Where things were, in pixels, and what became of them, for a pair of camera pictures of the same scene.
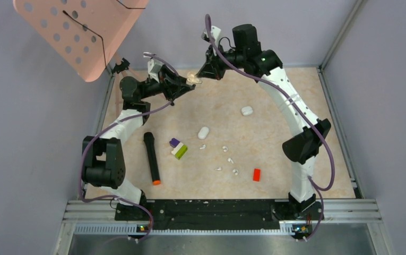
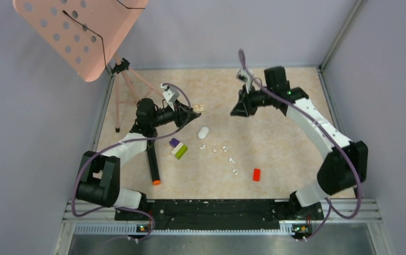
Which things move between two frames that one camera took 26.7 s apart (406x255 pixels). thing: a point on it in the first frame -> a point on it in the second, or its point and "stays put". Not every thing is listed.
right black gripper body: (217, 65) -> (252, 100)
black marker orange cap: (149, 137) stays put
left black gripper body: (165, 87) -> (176, 116)
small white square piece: (192, 78) -> (198, 107)
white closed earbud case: (203, 133) stays put
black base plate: (222, 214) stays put
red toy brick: (256, 175) stays put
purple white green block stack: (179, 149) stays put
